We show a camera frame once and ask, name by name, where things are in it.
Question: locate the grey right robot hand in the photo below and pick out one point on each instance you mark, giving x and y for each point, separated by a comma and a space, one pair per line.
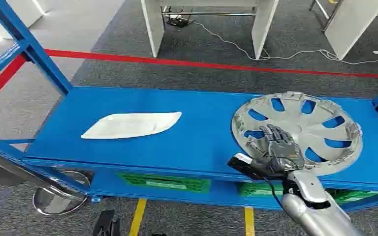
285, 151

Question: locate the silver wheel hubcap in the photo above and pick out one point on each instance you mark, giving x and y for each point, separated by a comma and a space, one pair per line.
319, 130

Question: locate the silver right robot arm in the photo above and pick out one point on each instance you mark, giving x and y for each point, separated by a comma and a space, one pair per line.
316, 215

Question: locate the green plastic crate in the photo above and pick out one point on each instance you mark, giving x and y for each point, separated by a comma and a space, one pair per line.
257, 190
163, 182
355, 196

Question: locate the yellow floor tape line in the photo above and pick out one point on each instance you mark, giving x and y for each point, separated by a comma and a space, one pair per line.
249, 221

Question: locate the blue metal shelf rack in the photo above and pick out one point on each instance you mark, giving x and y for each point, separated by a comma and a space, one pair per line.
192, 130

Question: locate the white plastic panel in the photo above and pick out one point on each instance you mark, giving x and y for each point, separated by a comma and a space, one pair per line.
127, 125

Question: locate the black power strip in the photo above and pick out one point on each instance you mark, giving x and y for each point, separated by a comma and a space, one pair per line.
177, 21

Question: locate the black robot foot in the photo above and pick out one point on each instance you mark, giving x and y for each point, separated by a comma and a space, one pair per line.
106, 224

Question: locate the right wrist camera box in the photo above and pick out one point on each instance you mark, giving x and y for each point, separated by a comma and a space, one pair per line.
244, 163

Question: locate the white table with steel rail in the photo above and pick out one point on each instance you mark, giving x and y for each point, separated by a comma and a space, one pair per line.
264, 26

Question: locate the round chrome base plate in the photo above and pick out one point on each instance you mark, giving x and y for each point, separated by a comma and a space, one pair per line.
55, 203

